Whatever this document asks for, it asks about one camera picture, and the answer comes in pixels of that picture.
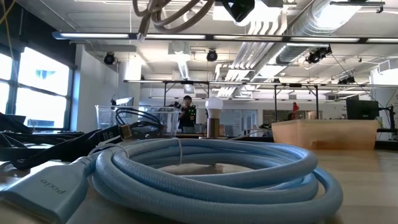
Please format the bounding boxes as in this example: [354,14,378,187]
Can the black USB cable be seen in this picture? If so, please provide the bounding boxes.
[9,107,165,171]

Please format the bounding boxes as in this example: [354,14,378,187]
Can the light blue cable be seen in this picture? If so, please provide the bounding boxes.
[0,136,345,224]

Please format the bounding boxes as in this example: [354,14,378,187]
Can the white bulb wooden base lamp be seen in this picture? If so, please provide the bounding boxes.
[198,95,229,140]

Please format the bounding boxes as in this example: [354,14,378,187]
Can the overhead LED light bar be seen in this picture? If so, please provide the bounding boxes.
[52,30,398,44]

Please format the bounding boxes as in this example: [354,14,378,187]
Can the small distant monitor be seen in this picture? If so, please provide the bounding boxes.
[115,96,134,107]

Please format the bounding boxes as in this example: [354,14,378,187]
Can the white lamp cord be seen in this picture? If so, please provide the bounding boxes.
[228,129,274,141]

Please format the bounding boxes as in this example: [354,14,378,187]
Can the black monitor stand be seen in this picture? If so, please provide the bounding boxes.
[376,104,398,141]

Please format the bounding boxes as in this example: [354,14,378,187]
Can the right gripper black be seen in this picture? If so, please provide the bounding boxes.
[221,0,256,23]

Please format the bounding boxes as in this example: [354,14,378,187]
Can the black computer monitor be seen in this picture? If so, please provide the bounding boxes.
[346,95,380,121]

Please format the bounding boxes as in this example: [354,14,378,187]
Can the orange wooden bin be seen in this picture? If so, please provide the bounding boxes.
[271,119,379,151]

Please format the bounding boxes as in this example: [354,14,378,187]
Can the clear plastic bin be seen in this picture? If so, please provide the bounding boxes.
[95,105,181,139]

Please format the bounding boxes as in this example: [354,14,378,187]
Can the person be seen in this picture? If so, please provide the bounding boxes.
[177,95,198,130]

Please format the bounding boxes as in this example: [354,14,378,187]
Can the cream cable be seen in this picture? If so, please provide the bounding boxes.
[132,0,216,43]

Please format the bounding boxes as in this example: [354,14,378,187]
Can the silver ventilation duct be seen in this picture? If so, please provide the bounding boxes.
[248,0,364,66]

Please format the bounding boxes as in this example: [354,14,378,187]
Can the black distant rig frame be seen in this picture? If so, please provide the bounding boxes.
[123,79,321,124]

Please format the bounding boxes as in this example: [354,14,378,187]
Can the large window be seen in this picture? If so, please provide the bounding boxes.
[0,46,74,130]

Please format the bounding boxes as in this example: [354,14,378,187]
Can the red object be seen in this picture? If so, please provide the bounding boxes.
[290,101,300,121]

